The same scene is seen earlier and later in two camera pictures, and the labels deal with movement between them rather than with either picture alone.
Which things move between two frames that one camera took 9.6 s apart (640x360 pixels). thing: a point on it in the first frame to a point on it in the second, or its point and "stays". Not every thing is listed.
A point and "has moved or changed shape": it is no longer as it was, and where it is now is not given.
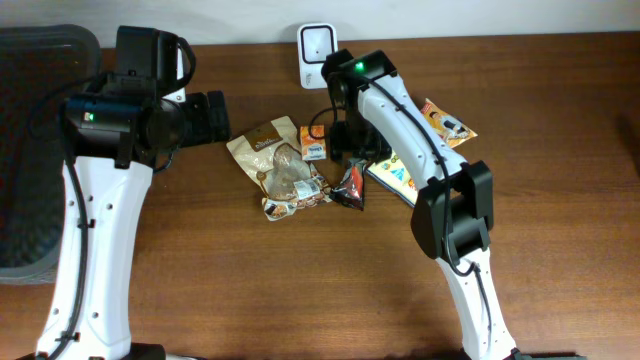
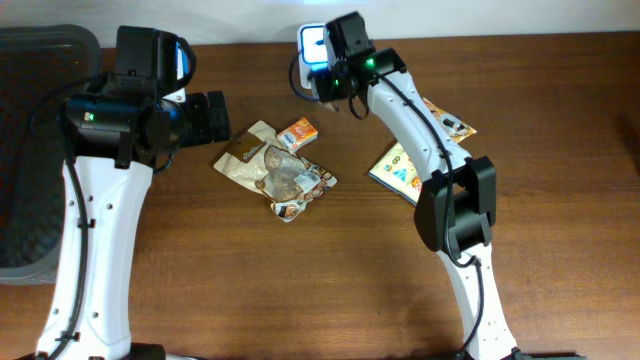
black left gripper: [200, 107] stays
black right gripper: [340, 143] to [329, 95]
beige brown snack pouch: [273, 156] has moved or changed shape
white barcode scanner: [315, 41] stays
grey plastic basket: [39, 65] stays
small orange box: [311, 148] to [298, 134]
